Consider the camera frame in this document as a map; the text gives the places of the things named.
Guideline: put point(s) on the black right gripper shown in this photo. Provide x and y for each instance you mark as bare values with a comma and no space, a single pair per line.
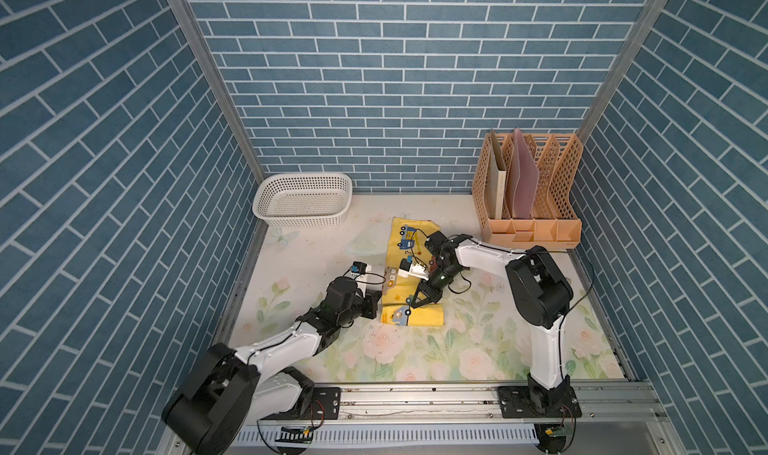
430,295

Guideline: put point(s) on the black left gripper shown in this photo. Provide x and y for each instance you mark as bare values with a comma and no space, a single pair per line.
371,301

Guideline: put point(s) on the yellow cartoon pillowcase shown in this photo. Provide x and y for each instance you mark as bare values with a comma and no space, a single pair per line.
407,239

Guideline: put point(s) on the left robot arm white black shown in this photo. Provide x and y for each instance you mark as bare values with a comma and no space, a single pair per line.
252,371

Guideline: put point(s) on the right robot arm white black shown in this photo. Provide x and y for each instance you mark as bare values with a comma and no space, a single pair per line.
541,294

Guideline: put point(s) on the white plastic mesh basket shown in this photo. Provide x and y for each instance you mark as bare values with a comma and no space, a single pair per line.
304,199

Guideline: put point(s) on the pink file folder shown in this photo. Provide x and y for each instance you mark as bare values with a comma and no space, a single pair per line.
524,176

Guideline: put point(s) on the peach plastic file organizer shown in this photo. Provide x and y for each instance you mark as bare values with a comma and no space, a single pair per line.
553,223

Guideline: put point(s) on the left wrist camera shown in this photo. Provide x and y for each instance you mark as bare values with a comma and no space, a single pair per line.
358,268

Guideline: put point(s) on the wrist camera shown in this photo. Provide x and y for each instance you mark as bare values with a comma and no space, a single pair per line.
358,268
409,267

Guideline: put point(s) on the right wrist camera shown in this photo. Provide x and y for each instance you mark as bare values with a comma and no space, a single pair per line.
409,267

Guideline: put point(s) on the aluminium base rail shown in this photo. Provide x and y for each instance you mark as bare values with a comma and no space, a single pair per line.
599,401

